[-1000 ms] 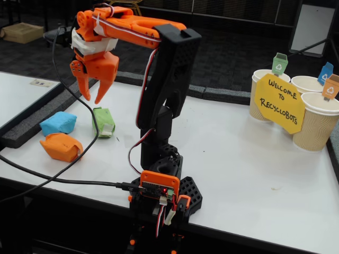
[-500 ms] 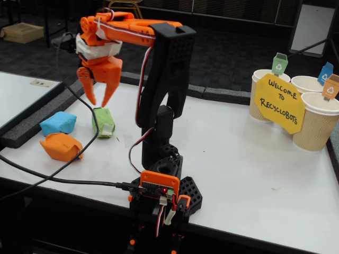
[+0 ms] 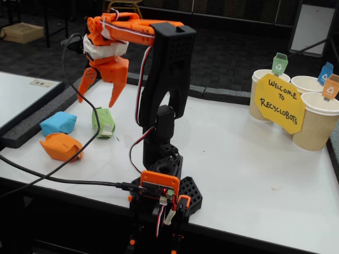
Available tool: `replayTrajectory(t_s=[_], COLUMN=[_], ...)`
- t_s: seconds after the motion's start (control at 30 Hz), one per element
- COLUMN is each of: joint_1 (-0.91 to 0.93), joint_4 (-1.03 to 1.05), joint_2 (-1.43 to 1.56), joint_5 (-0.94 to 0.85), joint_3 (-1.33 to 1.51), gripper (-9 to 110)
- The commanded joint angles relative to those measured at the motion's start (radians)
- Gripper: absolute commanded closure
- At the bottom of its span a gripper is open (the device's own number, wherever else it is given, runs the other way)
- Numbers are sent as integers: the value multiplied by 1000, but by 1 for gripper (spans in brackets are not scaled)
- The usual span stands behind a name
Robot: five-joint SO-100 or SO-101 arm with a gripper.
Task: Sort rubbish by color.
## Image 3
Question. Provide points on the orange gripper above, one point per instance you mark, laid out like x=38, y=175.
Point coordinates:
x=114, y=72

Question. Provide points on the green paper packet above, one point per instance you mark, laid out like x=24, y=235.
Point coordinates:
x=106, y=119

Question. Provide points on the orange paper packet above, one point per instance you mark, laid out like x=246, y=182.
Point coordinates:
x=55, y=148

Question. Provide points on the black honeycomb robot base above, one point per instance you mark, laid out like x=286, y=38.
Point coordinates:
x=190, y=193

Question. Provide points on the orange and black robot arm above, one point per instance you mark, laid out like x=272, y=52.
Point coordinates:
x=169, y=66

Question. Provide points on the white masking tape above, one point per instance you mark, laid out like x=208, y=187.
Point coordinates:
x=106, y=51

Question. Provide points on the blue paper packet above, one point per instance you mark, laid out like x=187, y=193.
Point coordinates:
x=58, y=123

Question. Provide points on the small paper label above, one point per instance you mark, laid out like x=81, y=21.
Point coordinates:
x=41, y=83

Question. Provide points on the dark grey foam strip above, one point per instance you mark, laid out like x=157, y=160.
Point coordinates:
x=197, y=91
x=31, y=125
x=227, y=95
x=334, y=150

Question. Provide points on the black framed whiteboard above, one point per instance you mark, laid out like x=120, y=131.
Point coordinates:
x=16, y=100

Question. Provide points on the brown cardboard box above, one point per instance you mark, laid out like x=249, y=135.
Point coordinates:
x=23, y=33

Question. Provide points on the orange framed controller board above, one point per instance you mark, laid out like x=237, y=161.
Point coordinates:
x=159, y=178

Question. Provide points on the black orange table clamp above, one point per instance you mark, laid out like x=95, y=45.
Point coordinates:
x=133, y=211
x=182, y=203

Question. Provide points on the paper cup with green tag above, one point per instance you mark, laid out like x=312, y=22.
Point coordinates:
x=258, y=105

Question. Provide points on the green recycling bin tag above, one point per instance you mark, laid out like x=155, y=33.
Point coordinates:
x=278, y=66

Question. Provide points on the yellow welcome sign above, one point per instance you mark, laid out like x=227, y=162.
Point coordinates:
x=280, y=111

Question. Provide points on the paper cup with blue tag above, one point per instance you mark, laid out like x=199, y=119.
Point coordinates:
x=304, y=83

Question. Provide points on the thin black stand rod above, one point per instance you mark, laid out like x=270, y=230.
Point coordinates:
x=308, y=47

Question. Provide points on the paper cup with orange tag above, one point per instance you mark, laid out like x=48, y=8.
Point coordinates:
x=315, y=132

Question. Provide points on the blue recycling bin tag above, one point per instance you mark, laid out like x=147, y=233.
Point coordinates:
x=324, y=75

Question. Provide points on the orange recycling bin tag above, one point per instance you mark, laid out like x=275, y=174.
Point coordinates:
x=331, y=88

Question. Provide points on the black metal table frame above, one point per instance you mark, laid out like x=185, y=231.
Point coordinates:
x=47, y=31

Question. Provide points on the white panel with dark frame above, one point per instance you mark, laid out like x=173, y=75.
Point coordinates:
x=310, y=29

